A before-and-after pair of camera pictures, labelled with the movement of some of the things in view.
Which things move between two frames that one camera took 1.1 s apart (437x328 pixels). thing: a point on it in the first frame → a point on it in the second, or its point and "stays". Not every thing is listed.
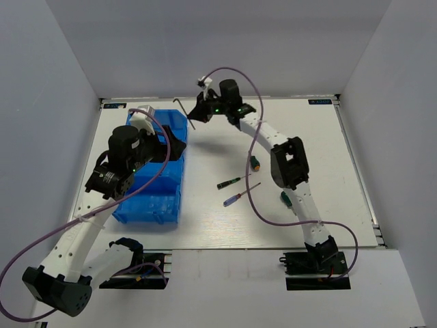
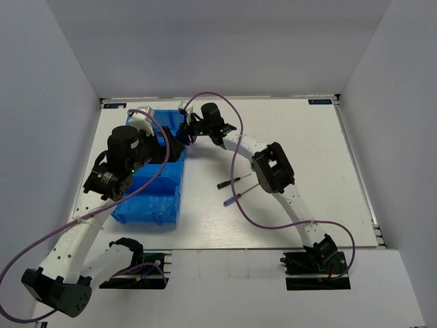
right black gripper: (200, 111) → (186, 130)
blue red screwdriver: (229, 201) stays
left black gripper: (161, 149) stays
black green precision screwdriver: (228, 182) stays
